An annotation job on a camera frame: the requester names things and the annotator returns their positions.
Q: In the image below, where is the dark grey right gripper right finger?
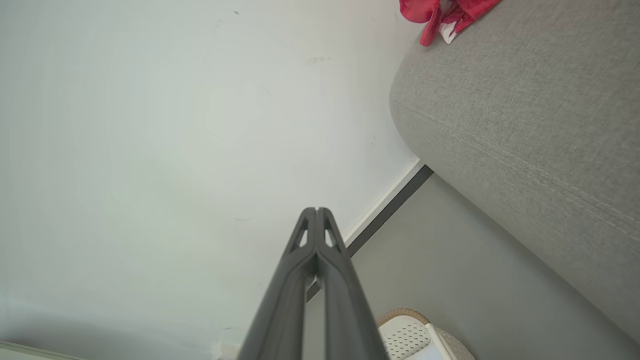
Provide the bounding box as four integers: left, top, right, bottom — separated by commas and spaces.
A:
316, 207, 389, 360

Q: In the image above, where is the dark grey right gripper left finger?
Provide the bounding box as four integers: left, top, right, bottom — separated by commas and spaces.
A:
237, 207, 319, 360

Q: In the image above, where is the red and white garment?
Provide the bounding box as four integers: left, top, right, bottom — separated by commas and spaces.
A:
398, 0, 502, 47

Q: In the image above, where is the white laundry basket brown rim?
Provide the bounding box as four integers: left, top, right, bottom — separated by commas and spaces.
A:
376, 308, 476, 360

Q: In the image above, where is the white and black baseboard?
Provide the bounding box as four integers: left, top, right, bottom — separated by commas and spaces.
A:
304, 158, 435, 303

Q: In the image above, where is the grey fabric sofa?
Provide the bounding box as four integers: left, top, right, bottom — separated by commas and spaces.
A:
389, 0, 640, 347

